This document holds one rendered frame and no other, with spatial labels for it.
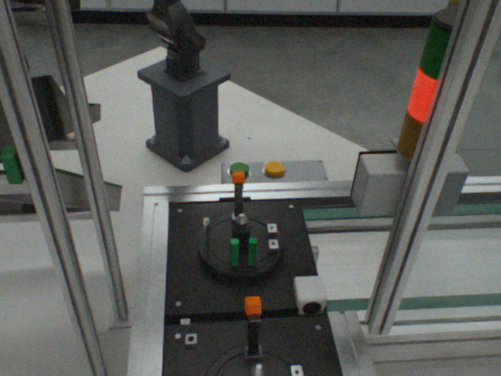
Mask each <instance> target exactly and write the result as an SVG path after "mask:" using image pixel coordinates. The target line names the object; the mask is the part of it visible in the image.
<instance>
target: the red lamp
mask: <svg viewBox="0 0 501 376"><path fill-rule="evenodd" d="M435 87H436V81H435V80H433V79H431V78H428V77H427V76H425V75H423V74H422V73H421V72H420V69H419V68H418V70H417V74H416V77H415V83H414V86H413V89H412V92H411V96H410V101H409V105H408V111H409V113H410V115H411V116H412V117H414V118H415V119H417V120H419V121H421V122H424V121H425V115H426V113H427V109H428V106H429V104H430V100H431V96H432V92H433V90H435Z"/></svg>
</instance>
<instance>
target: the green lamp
mask: <svg viewBox="0 0 501 376"><path fill-rule="evenodd" d="M450 34H451V33H449V32H446V31H444V30H442V29H439V28H438V27H436V26H435V24H434V22H433V20H431V26H430V29H429V32H428V35H427V39H426V42H425V48H424V51H423V54H422V57H420V63H419V69H420V72H421V73H422V74H423V75H425V76H427V77H428V78H431V79H433V80H435V81H437V79H438V75H439V72H440V69H441V64H442V61H443V58H444V55H445V53H446V47H447V45H448V41H449V38H450Z"/></svg>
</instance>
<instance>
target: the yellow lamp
mask: <svg viewBox="0 0 501 376"><path fill-rule="evenodd" d="M422 126H423V122H421V121H419V120H417V119H415V118H414V117H412V116H411V115H410V113H409V111H408V108H407V111H406V114H405V118H404V123H403V127H402V129H401V133H400V136H399V139H398V142H397V148H398V151H399V152H400V153H401V154H402V155H403V156H405V157H406V158H408V159H412V160H413V158H414V154H415V149H416V146H417V143H418V140H419V137H420V132H421V129H422Z"/></svg>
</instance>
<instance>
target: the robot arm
mask: <svg viewBox="0 0 501 376"><path fill-rule="evenodd" d="M146 16H147V18H148V20H149V22H150V29H151V30H153V31H154V33H155V34H156V35H157V36H159V37H160V39H161V42H163V43H166V44H168V45H169V47H167V55H166V66H167V68H165V69H164V73H166V74H168V75H170V76H173V77H174V78H176V79H177V80H179V81H188V80H189V79H191V78H193V77H195V76H198V75H200V74H202V73H204V72H205V71H204V69H202V68H200V67H199V52H200V51H201V50H203V49H204V48H205V44H206V39H205V38H203V37H202V36H201V35H200V34H198V33H197V32H196V30H195V25H194V23H193V20H192V17H191V15H190V13H189V11H188V10H187V8H186V7H185V5H184V4H183V2H182V1H181V0H154V4H153V7H152V9H151V10H150V11H148V12H146Z"/></svg>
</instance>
